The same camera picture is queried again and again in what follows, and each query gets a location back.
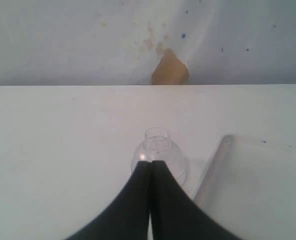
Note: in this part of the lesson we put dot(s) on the clear dome strainer lid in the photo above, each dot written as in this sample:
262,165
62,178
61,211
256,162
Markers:
158,146

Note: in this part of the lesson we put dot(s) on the white rectangular tray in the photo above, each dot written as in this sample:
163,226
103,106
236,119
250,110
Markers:
249,187

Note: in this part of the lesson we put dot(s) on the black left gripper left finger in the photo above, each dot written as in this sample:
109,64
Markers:
127,216

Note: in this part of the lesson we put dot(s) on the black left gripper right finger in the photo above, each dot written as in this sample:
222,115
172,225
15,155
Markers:
174,215

